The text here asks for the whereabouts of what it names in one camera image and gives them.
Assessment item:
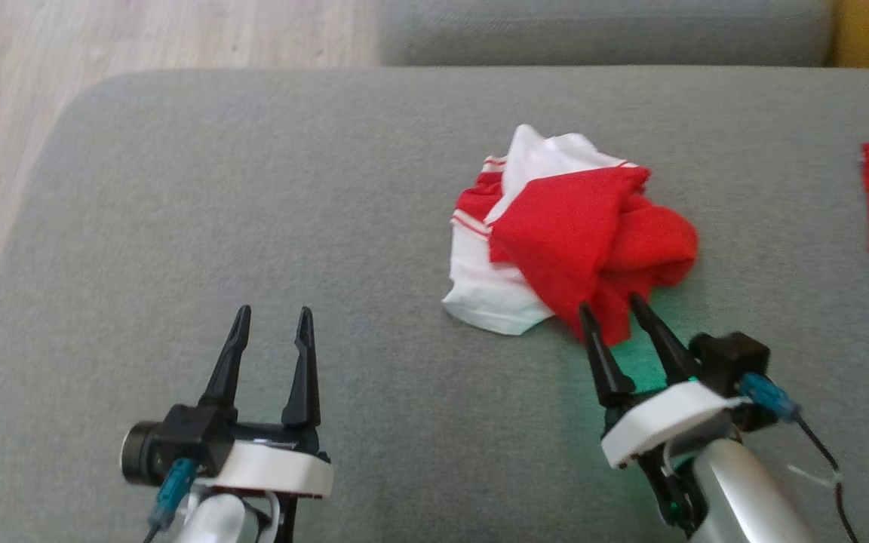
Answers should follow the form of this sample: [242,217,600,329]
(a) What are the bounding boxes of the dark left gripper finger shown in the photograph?
[198,305,253,413]
[281,306,322,429]

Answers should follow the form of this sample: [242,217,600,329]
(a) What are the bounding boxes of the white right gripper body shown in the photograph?
[600,379,745,538]

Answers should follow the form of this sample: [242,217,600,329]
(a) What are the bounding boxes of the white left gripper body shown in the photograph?
[201,421,334,543]

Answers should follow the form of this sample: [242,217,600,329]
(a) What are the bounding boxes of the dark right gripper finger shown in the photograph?
[628,293,702,386]
[578,302,637,411]

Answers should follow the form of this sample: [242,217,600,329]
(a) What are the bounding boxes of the red Bulls jersey white sleeves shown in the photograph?
[442,124,699,346]

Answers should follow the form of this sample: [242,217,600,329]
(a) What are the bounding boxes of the grey sofa back cushion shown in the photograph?
[380,0,835,67]

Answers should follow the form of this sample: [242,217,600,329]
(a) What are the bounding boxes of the left camera cable teal plug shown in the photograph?
[144,458,200,543]

